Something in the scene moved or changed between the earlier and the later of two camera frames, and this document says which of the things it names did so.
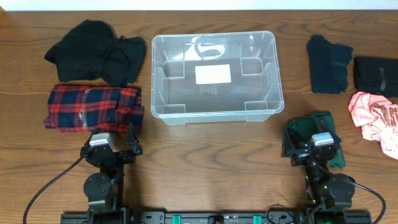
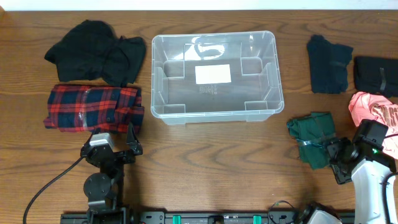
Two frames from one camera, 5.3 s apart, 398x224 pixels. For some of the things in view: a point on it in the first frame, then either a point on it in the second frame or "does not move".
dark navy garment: (328, 63) does not move
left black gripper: (117, 154) does not move
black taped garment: (376, 74) does not move
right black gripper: (301, 155) -> (333, 145)
